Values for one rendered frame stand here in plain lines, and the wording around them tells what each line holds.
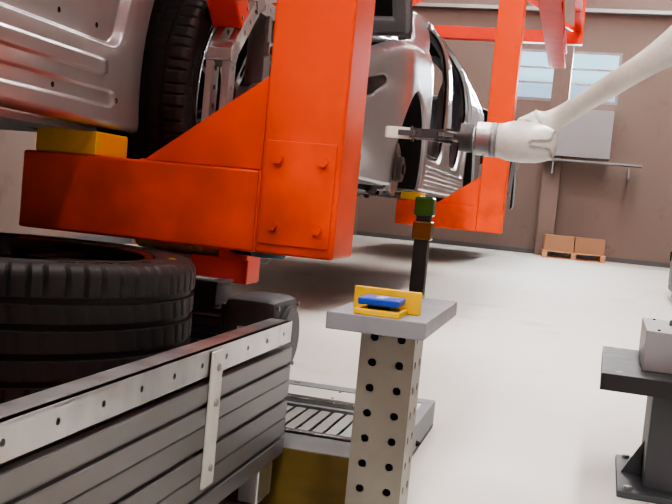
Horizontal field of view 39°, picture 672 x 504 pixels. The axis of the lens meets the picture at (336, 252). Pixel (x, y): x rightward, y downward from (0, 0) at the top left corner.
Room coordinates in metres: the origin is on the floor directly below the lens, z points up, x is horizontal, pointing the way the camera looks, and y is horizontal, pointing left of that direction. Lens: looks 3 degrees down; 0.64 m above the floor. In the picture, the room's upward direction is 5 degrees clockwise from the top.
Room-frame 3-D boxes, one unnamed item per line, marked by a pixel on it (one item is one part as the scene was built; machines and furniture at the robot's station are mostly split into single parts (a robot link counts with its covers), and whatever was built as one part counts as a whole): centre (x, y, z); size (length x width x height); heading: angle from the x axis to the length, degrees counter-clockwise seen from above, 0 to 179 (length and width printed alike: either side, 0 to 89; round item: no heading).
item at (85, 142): (2.00, 0.56, 0.70); 0.14 x 0.14 x 0.05; 76
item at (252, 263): (2.46, 0.29, 0.48); 0.16 x 0.12 x 0.17; 76
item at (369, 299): (1.59, -0.09, 0.47); 0.07 x 0.07 x 0.02; 76
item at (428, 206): (1.95, -0.18, 0.64); 0.04 x 0.04 x 0.04; 76
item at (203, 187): (1.96, 0.39, 0.69); 0.52 x 0.17 x 0.35; 76
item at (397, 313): (1.59, -0.09, 0.45); 0.08 x 0.08 x 0.01; 76
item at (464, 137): (2.49, -0.29, 0.83); 0.09 x 0.08 x 0.07; 76
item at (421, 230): (1.95, -0.18, 0.59); 0.04 x 0.04 x 0.04; 76
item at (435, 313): (1.76, -0.13, 0.44); 0.43 x 0.17 x 0.03; 166
